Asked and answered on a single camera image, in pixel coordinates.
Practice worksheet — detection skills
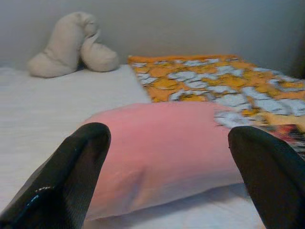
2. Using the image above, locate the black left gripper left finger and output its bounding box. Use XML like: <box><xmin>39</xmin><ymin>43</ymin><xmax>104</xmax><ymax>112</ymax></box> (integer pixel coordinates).
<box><xmin>0</xmin><ymin>122</ymin><xmax>112</xmax><ymax>229</ymax></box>

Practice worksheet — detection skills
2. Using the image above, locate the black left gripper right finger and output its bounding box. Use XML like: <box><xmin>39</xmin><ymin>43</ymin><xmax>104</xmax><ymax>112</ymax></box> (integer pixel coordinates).
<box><xmin>227</xmin><ymin>125</ymin><xmax>305</xmax><ymax>229</ymax></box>

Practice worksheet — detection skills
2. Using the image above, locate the pink sheep print pillow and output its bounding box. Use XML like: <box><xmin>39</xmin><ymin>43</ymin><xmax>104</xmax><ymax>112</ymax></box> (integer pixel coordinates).
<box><xmin>81</xmin><ymin>101</ymin><xmax>246</xmax><ymax>220</ymax></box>

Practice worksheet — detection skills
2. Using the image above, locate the yellow cartoon print blanket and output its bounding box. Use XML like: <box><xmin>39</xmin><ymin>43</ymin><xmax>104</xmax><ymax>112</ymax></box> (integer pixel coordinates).
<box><xmin>127</xmin><ymin>54</ymin><xmax>305</xmax><ymax>134</ymax></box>

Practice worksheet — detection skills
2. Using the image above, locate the white quilted mattress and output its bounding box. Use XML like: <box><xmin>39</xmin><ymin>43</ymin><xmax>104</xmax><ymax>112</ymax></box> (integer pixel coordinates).
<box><xmin>0</xmin><ymin>63</ymin><xmax>270</xmax><ymax>229</ymax></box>

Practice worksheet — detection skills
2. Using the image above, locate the beige plush toy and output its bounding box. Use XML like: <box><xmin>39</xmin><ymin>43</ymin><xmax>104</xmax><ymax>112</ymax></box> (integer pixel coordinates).
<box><xmin>26</xmin><ymin>11</ymin><xmax>120</xmax><ymax>79</ymax></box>

